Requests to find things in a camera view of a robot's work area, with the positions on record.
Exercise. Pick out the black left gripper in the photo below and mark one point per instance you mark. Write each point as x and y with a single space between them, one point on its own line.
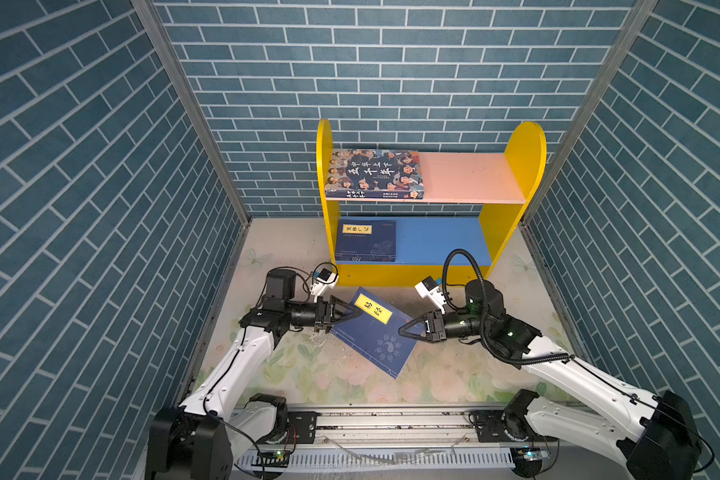
321 315

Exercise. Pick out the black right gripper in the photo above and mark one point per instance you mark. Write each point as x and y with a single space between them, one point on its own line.
435 326

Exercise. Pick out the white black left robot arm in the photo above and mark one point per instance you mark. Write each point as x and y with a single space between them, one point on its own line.
228 372

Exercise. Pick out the yellow pink blue bookshelf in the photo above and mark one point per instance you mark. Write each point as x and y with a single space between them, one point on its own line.
473 203

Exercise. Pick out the right aluminium corner post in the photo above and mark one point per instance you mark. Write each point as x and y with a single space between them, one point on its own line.
633 24

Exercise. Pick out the colourful cartoon history book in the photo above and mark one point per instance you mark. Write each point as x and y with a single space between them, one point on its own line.
375 174

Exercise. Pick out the left aluminium corner post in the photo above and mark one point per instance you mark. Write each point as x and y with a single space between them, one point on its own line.
157 34

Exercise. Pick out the blue book yellow label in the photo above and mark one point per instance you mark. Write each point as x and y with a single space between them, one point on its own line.
374 335
366 241

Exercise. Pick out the aluminium corner post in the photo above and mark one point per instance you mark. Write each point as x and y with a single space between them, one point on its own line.
633 24
157 34

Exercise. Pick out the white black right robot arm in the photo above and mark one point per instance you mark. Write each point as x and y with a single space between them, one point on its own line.
588 384

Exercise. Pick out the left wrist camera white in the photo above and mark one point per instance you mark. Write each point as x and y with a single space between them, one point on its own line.
324 277

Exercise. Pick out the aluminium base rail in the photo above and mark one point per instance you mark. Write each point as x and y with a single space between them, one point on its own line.
426 428

